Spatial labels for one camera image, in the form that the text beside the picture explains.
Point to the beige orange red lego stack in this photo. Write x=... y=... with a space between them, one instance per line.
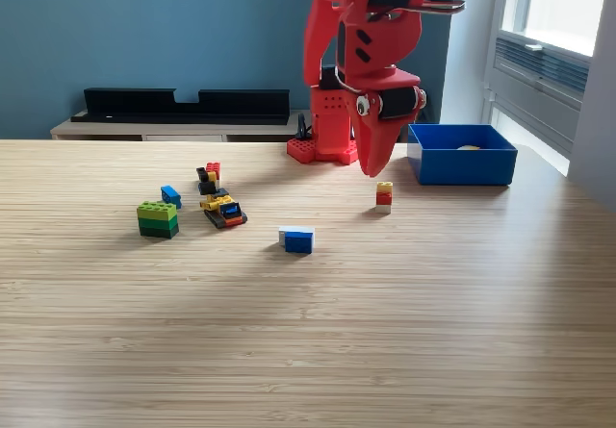
x=469 y=147

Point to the yellow red white lego stack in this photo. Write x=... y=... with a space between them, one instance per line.
x=384 y=197

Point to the blue plastic bin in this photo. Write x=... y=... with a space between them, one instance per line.
x=462 y=166

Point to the blue and white lego block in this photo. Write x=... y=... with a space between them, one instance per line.
x=298 y=243

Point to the small blue lego brick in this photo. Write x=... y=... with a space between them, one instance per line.
x=171 y=196

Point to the green lego block stack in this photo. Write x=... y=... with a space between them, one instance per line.
x=158 y=219

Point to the dark wooden chair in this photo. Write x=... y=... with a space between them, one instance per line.
x=405 y=134

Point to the grey window vent grille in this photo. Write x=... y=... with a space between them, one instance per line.
x=553 y=69

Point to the yellow toy digger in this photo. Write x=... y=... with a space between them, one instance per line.
x=223 y=211

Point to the white window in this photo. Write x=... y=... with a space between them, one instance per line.
x=568 y=5

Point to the pale wooden sideboard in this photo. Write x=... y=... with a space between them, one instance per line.
x=96 y=131

